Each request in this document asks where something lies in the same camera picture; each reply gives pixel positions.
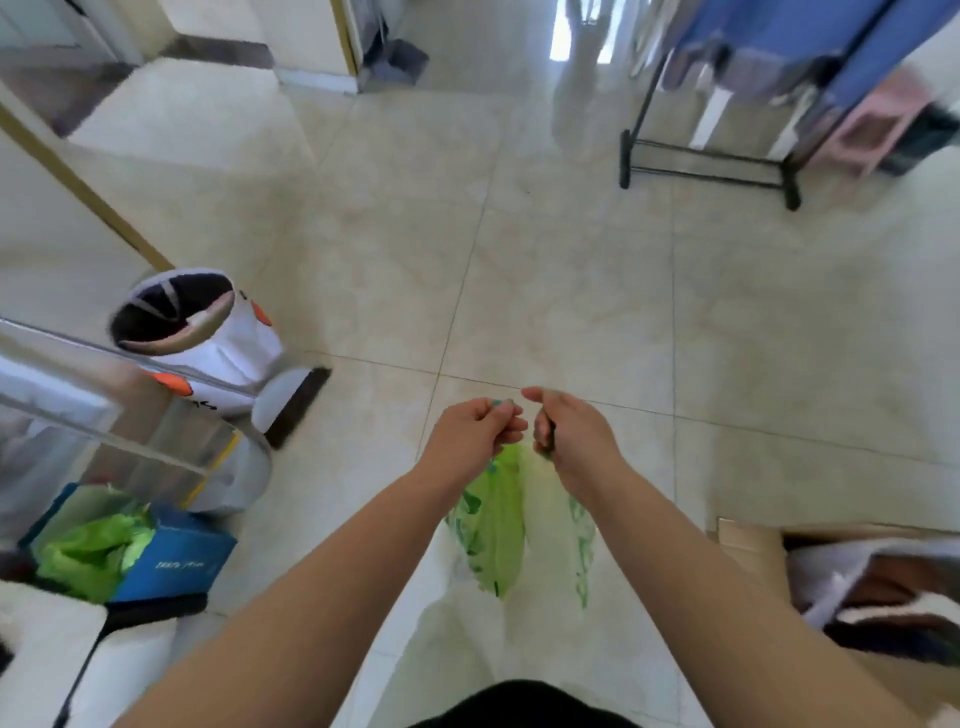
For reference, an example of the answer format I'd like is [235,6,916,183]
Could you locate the blue paper bag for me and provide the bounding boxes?
[18,482,239,605]

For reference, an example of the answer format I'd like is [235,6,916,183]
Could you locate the pink plastic stool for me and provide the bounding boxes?
[813,71,931,178]

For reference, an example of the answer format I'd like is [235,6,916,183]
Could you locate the black clothes rack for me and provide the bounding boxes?
[618,0,924,213]

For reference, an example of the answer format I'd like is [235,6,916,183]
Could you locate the clothes in cardboard box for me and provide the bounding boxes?
[787,536,960,665]

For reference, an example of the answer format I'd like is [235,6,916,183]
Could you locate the white trash bag green print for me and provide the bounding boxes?
[517,442,599,609]

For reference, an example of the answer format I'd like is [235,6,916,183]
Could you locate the white swan print door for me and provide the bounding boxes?
[0,352,121,545]

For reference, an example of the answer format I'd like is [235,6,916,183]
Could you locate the brown cardboard box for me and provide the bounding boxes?
[708,517,960,721]

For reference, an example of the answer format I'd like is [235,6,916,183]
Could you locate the person's black shirt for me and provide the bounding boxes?
[408,680,643,728]

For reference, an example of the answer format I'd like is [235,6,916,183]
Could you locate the person's right hand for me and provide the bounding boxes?
[521,386,628,511]

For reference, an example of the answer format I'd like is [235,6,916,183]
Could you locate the person's left forearm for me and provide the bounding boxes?
[112,464,466,728]

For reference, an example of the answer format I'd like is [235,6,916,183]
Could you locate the green tissue paper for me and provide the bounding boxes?
[33,509,155,605]

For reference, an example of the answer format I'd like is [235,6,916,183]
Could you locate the person's left hand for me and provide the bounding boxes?
[416,397,530,496]

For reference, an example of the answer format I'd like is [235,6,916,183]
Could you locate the white cartoon laundry basket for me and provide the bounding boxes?
[108,268,286,418]

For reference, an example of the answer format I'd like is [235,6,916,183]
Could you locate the blue hanging cloth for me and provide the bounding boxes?
[659,0,960,114]

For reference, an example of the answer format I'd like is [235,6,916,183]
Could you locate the person's right forearm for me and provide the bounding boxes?
[584,464,931,728]

